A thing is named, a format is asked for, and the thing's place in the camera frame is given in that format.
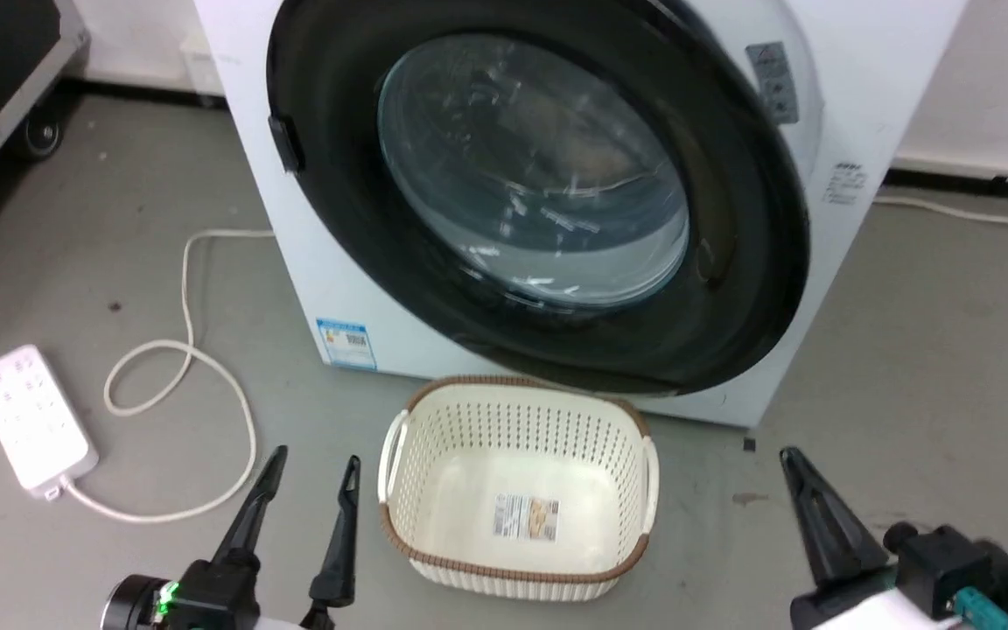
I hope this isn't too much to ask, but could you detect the white front-load washing machine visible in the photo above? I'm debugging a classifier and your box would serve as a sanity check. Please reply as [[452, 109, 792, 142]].
[[193, 0, 969, 430]]

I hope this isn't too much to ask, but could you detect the grey warning sticker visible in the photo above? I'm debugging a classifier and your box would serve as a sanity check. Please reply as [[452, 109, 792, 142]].
[[746, 41, 801, 125]]

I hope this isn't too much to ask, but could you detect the paper label inside basket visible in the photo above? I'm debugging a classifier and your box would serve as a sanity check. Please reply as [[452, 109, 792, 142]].
[[493, 493, 560, 539]]

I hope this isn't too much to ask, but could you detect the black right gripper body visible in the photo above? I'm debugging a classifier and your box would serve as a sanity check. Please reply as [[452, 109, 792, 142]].
[[788, 521, 1008, 630]]

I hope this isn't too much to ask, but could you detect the blue energy label sticker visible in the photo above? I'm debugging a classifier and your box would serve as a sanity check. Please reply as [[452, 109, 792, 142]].
[[316, 318, 378, 372]]

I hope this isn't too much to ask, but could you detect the teal cable connector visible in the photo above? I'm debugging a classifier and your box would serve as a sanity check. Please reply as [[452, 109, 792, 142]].
[[950, 586, 1008, 630]]

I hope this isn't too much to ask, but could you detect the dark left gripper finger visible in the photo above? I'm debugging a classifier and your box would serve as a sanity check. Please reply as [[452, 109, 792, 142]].
[[211, 444, 289, 563], [309, 455, 362, 610]]

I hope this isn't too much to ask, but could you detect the thin white floor cable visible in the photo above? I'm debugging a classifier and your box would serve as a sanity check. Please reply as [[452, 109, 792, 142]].
[[873, 194, 1008, 234]]

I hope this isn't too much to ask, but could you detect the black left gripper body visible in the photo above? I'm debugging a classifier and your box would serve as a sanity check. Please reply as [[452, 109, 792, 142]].
[[167, 549, 334, 630]]

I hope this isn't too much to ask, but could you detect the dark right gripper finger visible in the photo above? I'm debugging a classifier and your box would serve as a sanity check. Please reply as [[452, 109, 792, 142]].
[[779, 446, 892, 589]]

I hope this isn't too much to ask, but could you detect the black round washing machine door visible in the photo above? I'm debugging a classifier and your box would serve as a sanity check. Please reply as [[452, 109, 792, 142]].
[[266, 0, 813, 396]]

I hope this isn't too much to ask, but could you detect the black caster wheel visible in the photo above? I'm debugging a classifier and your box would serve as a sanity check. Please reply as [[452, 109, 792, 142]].
[[18, 109, 67, 160]]

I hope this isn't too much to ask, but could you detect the white power strip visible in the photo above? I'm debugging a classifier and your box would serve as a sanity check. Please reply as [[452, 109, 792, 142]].
[[0, 344, 100, 501]]

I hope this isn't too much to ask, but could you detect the white power strip cable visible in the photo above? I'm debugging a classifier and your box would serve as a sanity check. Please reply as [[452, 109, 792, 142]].
[[58, 229, 276, 524]]

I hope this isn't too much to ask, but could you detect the cream plastic laundry basket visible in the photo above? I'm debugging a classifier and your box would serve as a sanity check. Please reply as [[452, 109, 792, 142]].
[[377, 376, 661, 603]]

